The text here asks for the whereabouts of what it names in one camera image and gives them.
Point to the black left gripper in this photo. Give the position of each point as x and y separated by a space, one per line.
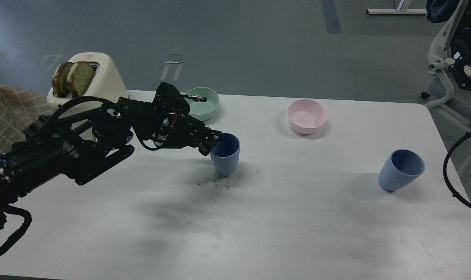
166 121

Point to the blue cup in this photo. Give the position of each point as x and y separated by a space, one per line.
225 154
401 168

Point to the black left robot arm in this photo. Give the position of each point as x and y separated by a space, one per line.
87 136

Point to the green bowl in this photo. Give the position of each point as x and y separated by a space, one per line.
203 111

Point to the pink bowl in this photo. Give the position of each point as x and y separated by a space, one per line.
306 116

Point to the cream toaster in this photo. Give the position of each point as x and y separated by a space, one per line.
106 83

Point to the toast slice front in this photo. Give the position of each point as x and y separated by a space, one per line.
79 78

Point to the toast slice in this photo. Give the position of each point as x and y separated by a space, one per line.
79 78
59 80

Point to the toast slice back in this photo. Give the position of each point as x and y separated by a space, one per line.
59 80

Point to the white desk leg base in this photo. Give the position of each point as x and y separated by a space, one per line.
400 8

